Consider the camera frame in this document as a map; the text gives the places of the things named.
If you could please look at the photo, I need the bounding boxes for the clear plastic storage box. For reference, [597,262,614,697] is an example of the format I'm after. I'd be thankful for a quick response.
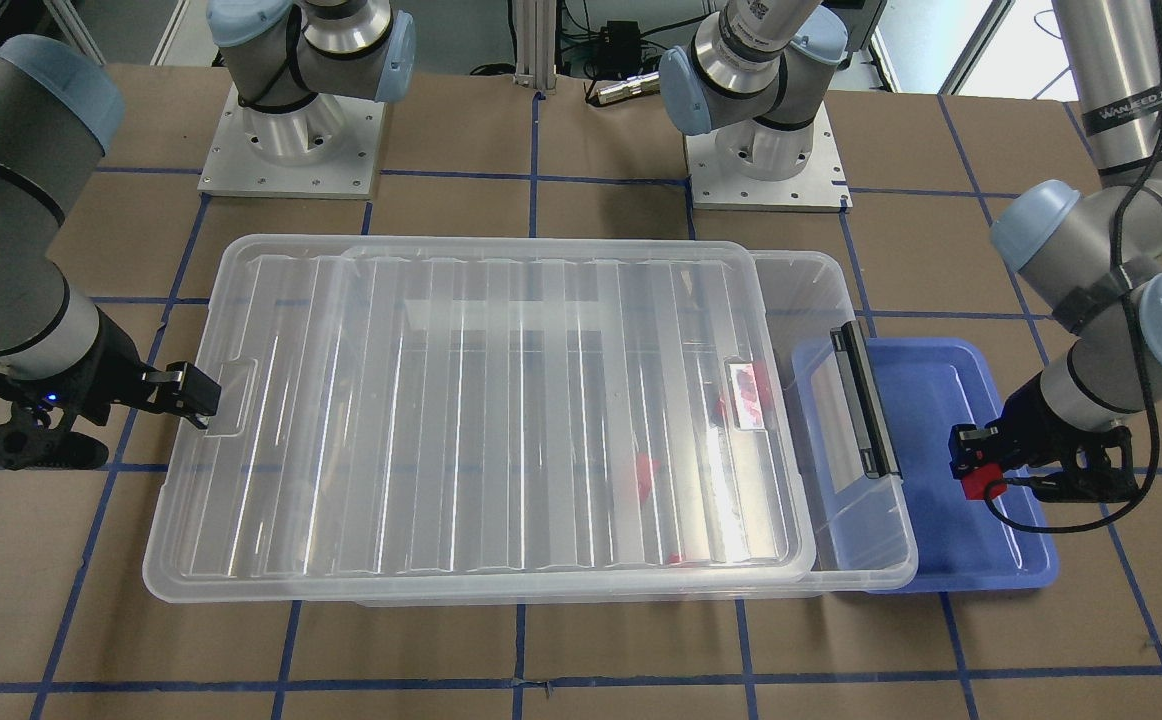
[301,247,919,607]

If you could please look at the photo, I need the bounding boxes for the black box latch handle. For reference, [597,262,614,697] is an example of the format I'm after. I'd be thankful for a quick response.
[831,321,902,478]

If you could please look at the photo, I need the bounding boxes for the silver cylinder connector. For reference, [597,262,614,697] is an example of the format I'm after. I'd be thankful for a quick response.
[584,72,660,108]

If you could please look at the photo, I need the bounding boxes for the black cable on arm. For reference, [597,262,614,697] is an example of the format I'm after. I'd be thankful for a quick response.
[981,0,1162,534]

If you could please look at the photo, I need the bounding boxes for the blue plastic tray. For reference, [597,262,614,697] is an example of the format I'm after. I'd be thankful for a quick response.
[783,337,1057,593]

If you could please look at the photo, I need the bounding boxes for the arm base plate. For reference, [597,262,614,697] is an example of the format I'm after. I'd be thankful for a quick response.
[198,88,390,201]
[683,105,854,213]

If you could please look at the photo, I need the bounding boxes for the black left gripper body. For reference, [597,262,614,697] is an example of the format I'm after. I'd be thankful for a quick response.
[985,386,1140,503]

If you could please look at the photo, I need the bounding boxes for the aluminium frame post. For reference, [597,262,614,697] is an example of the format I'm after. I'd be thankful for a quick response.
[509,0,558,96]

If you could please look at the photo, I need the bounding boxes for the clear plastic box lid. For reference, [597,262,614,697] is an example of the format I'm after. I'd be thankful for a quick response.
[143,235,817,606]

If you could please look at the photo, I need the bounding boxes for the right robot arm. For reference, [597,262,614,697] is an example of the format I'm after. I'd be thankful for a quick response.
[0,1,417,470]

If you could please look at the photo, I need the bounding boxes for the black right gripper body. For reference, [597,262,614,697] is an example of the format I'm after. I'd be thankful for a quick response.
[0,314,155,470]

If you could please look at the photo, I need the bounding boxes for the black power adapter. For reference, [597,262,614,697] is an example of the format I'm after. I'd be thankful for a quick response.
[596,20,641,67]

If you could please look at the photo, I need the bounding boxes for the red block under lid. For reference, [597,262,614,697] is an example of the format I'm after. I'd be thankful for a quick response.
[634,454,662,505]

